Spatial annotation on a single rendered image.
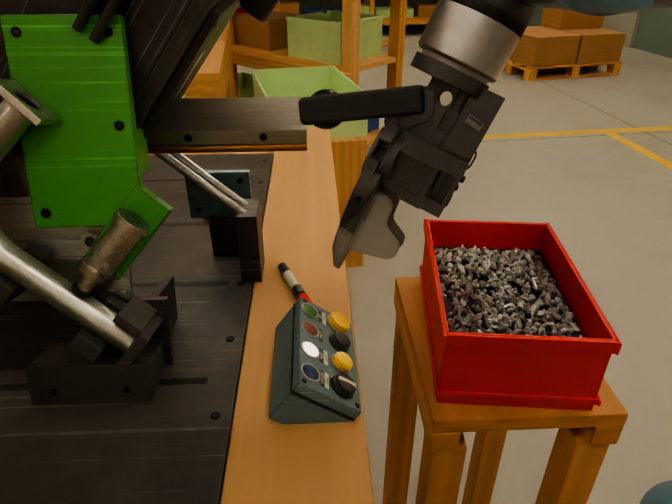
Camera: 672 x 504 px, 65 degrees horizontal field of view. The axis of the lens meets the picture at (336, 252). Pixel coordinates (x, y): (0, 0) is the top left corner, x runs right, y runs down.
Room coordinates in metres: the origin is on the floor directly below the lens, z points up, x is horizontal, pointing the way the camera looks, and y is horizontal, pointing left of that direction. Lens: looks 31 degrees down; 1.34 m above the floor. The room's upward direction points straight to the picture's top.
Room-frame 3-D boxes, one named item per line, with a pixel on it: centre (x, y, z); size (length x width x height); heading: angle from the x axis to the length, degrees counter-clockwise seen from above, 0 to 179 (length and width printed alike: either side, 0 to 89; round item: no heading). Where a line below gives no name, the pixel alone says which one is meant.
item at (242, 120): (0.72, 0.24, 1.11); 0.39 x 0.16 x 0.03; 93
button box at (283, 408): (0.46, 0.03, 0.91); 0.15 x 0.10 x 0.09; 3
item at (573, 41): (6.44, -2.55, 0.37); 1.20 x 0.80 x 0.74; 106
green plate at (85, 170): (0.56, 0.27, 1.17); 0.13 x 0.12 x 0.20; 3
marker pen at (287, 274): (0.62, 0.06, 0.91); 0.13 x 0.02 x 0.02; 24
